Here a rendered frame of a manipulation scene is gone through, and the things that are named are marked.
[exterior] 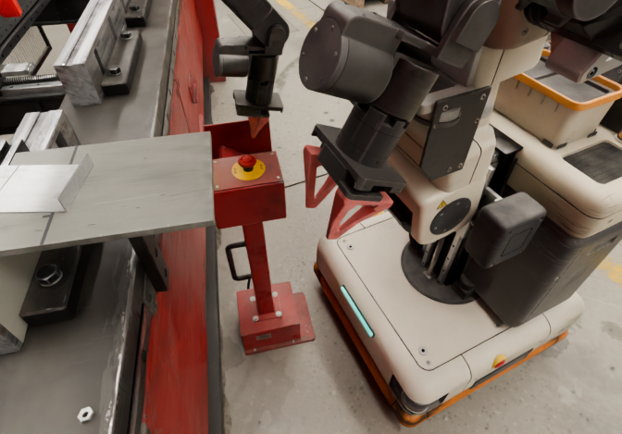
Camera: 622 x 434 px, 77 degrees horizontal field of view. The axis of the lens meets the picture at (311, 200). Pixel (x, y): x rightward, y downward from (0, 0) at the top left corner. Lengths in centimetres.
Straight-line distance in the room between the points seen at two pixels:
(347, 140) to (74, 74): 70
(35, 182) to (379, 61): 45
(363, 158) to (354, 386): 111
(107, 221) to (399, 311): 92
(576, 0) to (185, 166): 45
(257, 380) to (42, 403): 95
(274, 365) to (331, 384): 20
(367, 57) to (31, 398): 50
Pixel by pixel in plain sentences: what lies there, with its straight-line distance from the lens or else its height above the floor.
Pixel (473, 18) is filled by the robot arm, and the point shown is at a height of 122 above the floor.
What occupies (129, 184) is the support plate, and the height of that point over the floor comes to 100.
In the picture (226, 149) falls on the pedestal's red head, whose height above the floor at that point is 74.
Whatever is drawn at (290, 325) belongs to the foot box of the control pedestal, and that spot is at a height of 12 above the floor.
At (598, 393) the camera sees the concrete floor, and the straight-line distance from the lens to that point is 169.
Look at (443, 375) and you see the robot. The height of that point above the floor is 28.
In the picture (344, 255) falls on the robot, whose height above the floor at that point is 28.
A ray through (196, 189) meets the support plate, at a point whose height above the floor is 100.
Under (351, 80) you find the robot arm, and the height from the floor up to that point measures 118.
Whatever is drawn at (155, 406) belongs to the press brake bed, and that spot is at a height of 73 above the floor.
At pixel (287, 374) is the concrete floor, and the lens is 143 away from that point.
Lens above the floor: 133
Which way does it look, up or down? 45 degrees down
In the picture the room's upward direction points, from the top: straight up
